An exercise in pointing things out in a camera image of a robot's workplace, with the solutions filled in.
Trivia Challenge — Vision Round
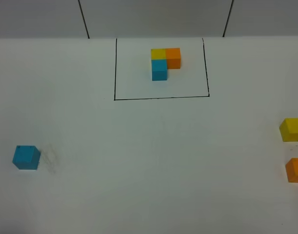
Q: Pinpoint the loose orange block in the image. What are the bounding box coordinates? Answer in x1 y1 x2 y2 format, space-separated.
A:
285 158 298 183

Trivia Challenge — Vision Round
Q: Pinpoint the blue template block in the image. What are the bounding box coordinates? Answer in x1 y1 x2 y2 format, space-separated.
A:
151 59 168 81

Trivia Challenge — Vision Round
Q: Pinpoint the orange template block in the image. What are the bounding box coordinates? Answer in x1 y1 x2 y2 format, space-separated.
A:
166 48 181 69

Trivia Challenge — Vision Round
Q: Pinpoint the yellow template block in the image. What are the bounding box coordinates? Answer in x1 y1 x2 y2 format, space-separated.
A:
151 49 166 60

